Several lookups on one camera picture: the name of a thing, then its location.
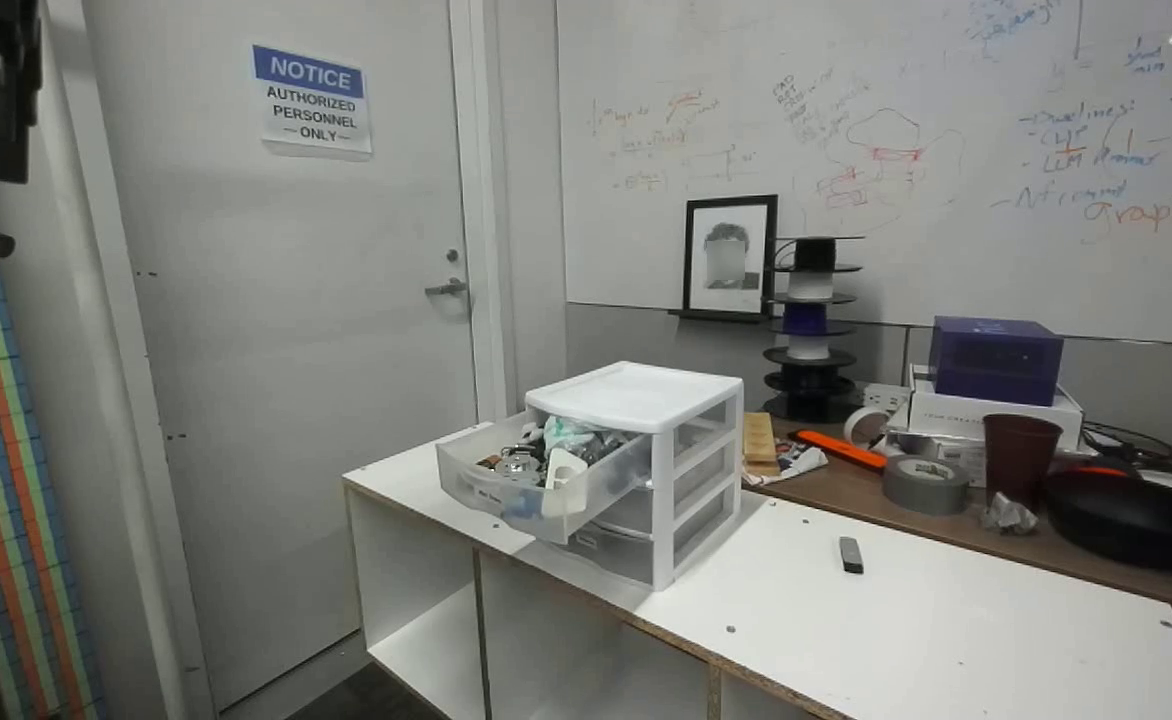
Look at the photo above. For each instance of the white plastic drawer unit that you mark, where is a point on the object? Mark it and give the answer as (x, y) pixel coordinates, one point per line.
(690, 472)

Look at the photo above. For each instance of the framed portrait picture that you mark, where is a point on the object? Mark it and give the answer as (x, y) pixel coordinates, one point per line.
(730, 259)

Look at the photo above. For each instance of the white shelf cabinet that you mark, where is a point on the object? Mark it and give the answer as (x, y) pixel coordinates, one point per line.
(493, 625)

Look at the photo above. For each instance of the clear top drawer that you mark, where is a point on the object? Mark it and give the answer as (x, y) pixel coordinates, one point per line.
(501, 469)

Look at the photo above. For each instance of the black pan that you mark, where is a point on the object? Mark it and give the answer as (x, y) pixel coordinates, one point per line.
(1112, 514)

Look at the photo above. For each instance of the white box under purple box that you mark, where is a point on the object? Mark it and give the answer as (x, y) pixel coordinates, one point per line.
(960, 418)

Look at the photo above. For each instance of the stack of filament spools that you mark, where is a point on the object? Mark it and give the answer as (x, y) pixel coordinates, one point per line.
(806, 360)

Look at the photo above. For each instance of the dark red cup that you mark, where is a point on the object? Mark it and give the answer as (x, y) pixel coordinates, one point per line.
(1018, 456)

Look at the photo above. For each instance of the white tape roll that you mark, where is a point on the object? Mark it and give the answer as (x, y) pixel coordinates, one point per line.
(865, 425)

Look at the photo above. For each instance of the small black marker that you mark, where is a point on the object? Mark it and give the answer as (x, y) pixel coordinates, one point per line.
(851, 557)

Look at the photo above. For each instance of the blue notice sign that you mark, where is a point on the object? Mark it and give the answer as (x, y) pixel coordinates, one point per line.
(310, 103)

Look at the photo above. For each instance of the orange tool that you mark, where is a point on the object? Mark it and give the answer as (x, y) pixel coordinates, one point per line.
(847, 448)

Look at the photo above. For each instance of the grey duct tape roll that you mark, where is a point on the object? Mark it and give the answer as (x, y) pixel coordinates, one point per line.
(925, 484)

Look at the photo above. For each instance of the door handle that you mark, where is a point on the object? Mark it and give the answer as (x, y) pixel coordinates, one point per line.
(453, 277)

